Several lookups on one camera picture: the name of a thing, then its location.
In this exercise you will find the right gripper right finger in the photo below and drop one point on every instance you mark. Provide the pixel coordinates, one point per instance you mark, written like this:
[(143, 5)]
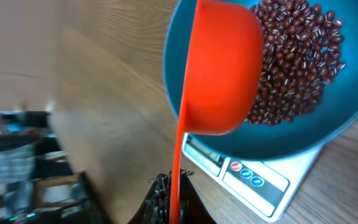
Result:
[(192, 209)]

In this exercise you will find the blue bowl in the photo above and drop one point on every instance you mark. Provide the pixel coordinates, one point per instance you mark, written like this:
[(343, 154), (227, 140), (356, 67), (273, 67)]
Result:
[(337, 111)]

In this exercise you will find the white digital kitchen scale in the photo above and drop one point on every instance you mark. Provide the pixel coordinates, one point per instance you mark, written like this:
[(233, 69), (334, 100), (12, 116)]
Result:
[(265, 187)]

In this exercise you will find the red scoop blue handle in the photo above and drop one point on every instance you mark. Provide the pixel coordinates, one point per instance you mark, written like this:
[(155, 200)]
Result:
[(221, 79)]

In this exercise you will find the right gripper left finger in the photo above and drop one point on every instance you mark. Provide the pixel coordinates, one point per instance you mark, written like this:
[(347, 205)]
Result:
[(156, 205)]

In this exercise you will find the red beans in bowl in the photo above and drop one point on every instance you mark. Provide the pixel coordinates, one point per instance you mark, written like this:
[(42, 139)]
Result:
[(302, 55)]

